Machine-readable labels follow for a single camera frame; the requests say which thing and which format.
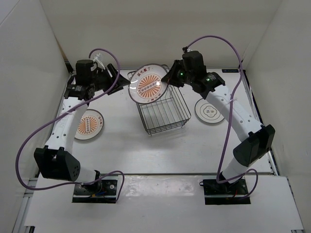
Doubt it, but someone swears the metal wire dish rack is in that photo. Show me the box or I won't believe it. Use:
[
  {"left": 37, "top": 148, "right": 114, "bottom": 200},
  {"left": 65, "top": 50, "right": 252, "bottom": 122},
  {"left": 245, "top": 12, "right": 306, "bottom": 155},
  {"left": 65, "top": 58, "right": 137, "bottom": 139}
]
[{"left": 128, "top": 65, "right": 191, "bottom": 135}]

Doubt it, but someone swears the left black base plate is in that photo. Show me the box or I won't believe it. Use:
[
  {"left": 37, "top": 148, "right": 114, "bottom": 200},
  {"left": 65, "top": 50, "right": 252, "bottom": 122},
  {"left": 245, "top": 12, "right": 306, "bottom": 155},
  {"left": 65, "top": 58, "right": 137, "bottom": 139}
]
[{"left": 72, "top": 176, "right": 118, "bottom": 203}]

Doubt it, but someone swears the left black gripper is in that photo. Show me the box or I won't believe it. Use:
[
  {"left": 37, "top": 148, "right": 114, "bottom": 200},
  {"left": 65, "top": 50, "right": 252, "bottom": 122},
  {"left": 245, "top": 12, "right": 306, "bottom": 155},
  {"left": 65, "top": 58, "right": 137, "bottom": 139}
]
[{"left": 89, "top": 64, "right": 131, "bottom": 96}]

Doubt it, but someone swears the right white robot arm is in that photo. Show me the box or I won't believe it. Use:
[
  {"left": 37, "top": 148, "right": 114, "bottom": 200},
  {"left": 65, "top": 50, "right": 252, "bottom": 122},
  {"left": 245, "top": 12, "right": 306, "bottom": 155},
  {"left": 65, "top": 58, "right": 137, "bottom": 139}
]
[{"left": 162, "top": 60, "right": 275, "bottom": 194}]

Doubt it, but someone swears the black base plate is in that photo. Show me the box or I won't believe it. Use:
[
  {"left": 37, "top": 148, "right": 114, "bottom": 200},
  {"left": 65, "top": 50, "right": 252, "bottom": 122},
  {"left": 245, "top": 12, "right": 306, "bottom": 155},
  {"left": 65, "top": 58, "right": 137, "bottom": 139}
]
[
  {"left": 199, "top": 179, "right": 251, "bottom": 205},
  {"left": 72, "top": 176, "right": 118, "bottom": 203}
]

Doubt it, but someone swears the pink patterned plate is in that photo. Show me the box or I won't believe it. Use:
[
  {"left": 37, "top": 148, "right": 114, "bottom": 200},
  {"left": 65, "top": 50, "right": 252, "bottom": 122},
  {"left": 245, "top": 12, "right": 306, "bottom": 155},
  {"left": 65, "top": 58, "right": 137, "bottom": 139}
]
[
  {"left": 75, "top": 109, "right": 104, "bottom": 141},
  {"left": 128, "top": 64, "right": 168, "bottom": 104}
]

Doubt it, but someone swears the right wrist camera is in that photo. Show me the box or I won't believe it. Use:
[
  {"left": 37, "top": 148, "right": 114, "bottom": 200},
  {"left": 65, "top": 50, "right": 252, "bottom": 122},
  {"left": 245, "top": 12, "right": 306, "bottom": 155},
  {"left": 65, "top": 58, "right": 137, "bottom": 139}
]
[{"left": 182, "top": 50, "right": 207, "bottom": 80}]

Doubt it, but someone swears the right table label sticker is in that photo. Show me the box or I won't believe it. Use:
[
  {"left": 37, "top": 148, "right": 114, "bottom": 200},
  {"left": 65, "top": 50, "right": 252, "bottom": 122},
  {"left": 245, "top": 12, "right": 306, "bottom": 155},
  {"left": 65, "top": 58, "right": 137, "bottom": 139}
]
[{"left": 222, "top": 69, "right": 239, "bottom": 73}]

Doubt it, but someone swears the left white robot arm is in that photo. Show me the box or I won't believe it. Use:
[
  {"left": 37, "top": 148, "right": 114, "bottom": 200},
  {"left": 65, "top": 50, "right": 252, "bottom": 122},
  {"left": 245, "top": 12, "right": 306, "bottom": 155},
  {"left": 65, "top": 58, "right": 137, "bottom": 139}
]
[{"left": 34, "top": 60, "right": 130, "bottom": 194}]

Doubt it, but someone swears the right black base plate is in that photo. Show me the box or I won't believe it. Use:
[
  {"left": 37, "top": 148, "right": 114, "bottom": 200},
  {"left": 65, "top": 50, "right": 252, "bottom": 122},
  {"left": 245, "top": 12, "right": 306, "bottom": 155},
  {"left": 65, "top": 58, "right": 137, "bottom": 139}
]
[{"left": 199, "top": 179, "right": 251, "bottom": 205}]

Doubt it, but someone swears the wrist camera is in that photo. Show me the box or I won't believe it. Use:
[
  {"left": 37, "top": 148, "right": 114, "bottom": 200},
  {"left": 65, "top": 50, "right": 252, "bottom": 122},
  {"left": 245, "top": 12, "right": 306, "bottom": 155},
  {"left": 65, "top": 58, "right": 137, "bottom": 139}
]
[
  {"left": 182, "top": 50, "right": 207, "bottom": 80},
  {"left": 75, "top": 58, "right": 108, "bottom": 86}
]

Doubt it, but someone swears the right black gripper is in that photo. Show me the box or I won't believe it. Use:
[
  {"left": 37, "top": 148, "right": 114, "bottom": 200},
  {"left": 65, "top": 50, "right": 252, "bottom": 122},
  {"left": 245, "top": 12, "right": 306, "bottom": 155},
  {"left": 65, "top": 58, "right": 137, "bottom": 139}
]
[{"left": 161, "top": 60, "right": 194, "bottom": 88}]

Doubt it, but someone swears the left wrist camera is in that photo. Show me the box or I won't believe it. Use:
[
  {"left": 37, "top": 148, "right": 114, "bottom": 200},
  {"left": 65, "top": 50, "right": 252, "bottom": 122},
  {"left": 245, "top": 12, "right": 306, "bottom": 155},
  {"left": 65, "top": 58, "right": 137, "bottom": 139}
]
[{"left": 75, "top": 58, "right": 108, "bottom": 86}]

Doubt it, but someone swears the white plate with dark rim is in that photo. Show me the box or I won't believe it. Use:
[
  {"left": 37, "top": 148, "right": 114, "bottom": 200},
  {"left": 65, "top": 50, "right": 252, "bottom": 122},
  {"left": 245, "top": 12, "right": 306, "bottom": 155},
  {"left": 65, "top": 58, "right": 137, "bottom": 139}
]
[{"left": 194, "top": 99, "right": 225, "bottom": 124}]

